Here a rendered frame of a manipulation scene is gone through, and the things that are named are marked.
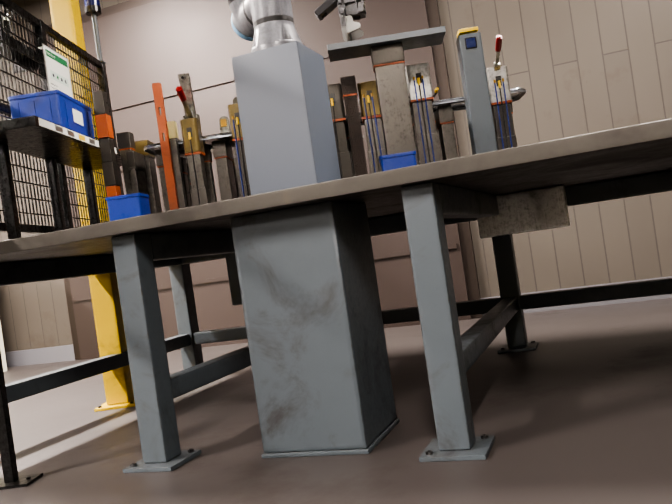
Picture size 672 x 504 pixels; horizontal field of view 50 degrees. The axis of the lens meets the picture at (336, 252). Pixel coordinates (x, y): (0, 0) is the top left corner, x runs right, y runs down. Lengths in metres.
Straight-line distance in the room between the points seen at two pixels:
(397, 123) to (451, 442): 1.01
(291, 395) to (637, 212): 2.98
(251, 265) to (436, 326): 0.53
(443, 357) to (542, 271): 2.82
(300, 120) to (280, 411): 0.78
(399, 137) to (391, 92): 0.14
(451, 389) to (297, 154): 0.73
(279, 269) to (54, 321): 4.28
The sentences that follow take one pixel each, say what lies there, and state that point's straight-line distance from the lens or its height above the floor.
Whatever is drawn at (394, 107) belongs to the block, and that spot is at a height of 0.95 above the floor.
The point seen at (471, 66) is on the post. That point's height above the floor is 1.04.
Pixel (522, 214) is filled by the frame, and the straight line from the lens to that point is 2.88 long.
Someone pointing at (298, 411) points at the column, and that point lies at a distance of 1.96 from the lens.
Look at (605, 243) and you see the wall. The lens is 4.52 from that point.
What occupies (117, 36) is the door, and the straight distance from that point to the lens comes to 5.71.
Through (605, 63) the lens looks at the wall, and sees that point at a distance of 4.61.
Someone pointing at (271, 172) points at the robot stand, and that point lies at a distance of 1.98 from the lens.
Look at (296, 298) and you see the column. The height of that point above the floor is 0.42.
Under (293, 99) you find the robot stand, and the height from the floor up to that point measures 0.95.
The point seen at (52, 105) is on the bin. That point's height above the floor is 1.11.
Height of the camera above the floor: 0.52
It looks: level
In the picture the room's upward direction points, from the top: 8 degrees counter-clockwise
